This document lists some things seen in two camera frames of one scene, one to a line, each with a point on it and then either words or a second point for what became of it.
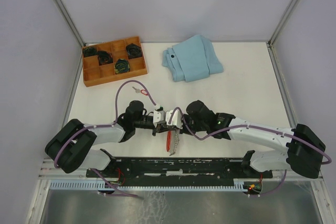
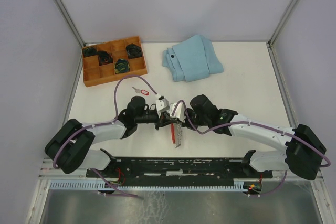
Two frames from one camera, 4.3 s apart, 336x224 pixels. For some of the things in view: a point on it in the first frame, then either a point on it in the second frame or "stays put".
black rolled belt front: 122,65 stays put
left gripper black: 160,128 → 165,119
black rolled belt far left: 88,51 stays put
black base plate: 178,168 stays put
